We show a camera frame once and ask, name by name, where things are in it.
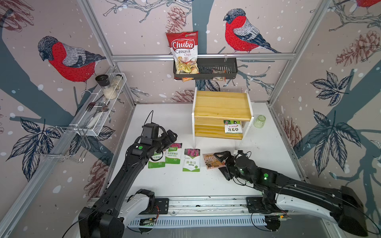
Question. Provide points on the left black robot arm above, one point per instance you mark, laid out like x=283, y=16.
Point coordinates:
x=103, y=219

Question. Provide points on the green glass cup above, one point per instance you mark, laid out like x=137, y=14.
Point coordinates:
x=259, y=122

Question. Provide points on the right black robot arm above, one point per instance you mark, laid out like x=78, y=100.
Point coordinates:
x=281, y=194

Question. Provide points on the white mimosa seed bag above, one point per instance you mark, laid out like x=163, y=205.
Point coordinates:
x=191, y=160

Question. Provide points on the wooden two-tier shelf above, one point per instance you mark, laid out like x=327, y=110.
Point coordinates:
x=210, y=110

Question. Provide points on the red Chuba cassava chips bag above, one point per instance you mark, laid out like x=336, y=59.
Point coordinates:
x=184, y=48

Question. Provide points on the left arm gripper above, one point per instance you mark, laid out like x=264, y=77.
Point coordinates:
x=168, y=140

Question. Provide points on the green seed bag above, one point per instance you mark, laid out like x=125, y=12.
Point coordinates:
x=173, y=154
x=157, y=161

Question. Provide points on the white seed packet shelf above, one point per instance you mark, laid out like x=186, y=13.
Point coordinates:
x=232, y=127

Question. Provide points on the black lid grinder bottle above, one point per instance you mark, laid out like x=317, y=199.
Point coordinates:
x=108, y=90

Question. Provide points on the fork in wire rack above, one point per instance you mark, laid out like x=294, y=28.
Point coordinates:
x=97, y=103

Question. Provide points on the black wall basket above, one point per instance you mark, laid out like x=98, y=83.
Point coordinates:
x=209, y=68

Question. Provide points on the white wire wall rack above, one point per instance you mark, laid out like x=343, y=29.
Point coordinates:
x=97, y=110

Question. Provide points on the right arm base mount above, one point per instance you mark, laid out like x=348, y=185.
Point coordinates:
x=264, y=204

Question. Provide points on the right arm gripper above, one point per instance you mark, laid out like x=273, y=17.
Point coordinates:
x=230, y=159

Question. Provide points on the picture seed packet shelf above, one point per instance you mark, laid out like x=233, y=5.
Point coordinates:
x=212, y=161

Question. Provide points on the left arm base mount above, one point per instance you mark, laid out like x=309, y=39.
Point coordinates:
x=154, y=205

